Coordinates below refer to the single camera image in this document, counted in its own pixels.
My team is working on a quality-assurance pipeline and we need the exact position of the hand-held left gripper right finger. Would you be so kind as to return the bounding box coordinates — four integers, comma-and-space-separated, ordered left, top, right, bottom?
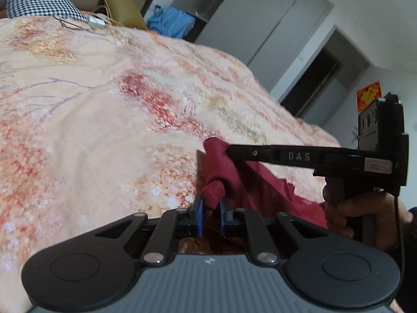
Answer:
219, 199, 329, 266

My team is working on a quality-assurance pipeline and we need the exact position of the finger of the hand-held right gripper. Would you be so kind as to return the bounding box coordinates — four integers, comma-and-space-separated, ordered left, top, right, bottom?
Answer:
226, 143, 324, 171

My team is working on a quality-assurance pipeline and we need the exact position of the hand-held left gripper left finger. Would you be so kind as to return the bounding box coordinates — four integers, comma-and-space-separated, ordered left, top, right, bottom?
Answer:
94, 196, 205, 265

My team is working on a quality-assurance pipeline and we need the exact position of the maroon long-sleeve shirt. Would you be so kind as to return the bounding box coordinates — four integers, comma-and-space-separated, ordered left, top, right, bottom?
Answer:
199, 137, 329, 255

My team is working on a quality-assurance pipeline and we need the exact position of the person's right forearm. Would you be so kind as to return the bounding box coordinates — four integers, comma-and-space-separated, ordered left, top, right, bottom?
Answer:
388, 206, 417, 312

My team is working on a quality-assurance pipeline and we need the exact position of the person's right hand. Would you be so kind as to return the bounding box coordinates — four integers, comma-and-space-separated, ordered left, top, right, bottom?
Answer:
322, 184, 413, 252

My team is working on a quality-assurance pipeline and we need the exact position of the red diamond door decoration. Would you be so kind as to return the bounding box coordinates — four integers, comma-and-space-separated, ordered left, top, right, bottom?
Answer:
356, 81, 382, 113

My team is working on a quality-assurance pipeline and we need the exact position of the grey wardrobe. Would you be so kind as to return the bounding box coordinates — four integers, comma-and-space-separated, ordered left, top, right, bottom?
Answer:
169, 0, 335, 70

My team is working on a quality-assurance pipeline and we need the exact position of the floral peach blanket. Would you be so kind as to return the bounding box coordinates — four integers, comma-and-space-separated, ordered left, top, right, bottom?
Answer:
0, 16, 342, 313

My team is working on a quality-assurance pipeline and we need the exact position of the blue cloth bag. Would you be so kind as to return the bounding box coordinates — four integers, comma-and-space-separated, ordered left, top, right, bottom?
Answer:
146, 5, 196, 40

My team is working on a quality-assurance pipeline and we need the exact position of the olive green pillow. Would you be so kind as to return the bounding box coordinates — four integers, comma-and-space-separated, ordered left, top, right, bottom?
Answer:
99, 0, 147, 31

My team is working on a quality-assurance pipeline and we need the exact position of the houndstooth pillow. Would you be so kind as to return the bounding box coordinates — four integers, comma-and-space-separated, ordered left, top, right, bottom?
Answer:
5, 0, 87, 21

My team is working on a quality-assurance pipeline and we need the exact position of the white charger with cable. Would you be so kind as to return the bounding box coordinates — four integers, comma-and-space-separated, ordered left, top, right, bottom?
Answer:
49, 5, 113, 32

